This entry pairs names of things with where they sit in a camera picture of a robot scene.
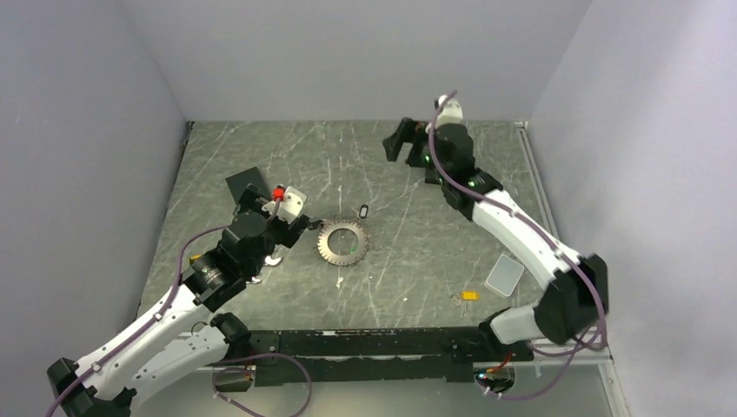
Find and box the black flat box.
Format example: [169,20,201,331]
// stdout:
[226,167,270,203]

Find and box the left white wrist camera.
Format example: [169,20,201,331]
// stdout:
[262,186,308,224]

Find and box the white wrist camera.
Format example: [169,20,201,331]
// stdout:
[262,186,308,224]
[434,95,464,129]

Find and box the black base frame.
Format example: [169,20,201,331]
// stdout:
[206,313,534,391]

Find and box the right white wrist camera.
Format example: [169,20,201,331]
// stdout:
[434,95,464,129]

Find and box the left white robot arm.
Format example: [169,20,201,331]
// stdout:
[46,185,312,416]

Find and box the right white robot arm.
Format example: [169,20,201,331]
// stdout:
[382,118,608,361]

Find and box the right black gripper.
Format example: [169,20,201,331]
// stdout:
[382,119,450,185]

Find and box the translucent plastic lid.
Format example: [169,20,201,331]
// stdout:
[484,255,525,297]

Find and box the yellow tag key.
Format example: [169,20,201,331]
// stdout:
[450,291,481,306]

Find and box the silver open-end wrench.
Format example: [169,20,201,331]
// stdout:
[247,255,283,285]

